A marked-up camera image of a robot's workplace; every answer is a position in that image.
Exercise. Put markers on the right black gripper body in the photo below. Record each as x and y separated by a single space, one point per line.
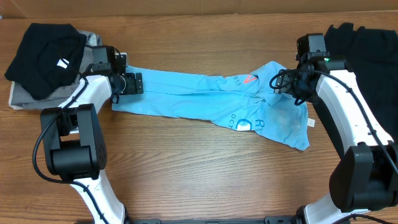
288 81

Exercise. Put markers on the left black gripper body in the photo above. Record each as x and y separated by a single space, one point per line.
129 84

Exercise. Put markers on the light blue t-shirt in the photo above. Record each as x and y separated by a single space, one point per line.
241 102

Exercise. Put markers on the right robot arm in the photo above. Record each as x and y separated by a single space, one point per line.
365 178

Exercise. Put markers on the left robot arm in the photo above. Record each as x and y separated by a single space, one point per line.
71 148

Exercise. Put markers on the folded black garment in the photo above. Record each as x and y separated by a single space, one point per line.
48 57

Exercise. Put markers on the black garment pile right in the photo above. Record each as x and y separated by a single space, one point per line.
372 53

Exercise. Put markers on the folded grey garment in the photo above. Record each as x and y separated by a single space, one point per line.
64 92

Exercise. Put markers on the folded beige garment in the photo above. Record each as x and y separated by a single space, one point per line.
13 96

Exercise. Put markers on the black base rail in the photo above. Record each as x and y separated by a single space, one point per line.
211 221

